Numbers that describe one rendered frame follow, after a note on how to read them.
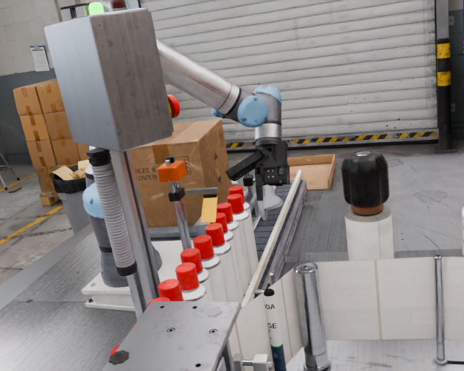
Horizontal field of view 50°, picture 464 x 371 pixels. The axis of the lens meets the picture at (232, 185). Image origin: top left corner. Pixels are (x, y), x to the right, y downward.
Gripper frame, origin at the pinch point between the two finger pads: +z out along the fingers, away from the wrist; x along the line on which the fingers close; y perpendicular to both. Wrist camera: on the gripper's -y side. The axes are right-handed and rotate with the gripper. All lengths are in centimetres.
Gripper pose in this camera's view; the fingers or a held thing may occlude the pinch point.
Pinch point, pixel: (261, 215)
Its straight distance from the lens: 134.9
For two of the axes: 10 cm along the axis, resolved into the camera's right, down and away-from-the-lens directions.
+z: 0.1, 9.8, -1.8
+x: 3.0, 1.7, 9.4
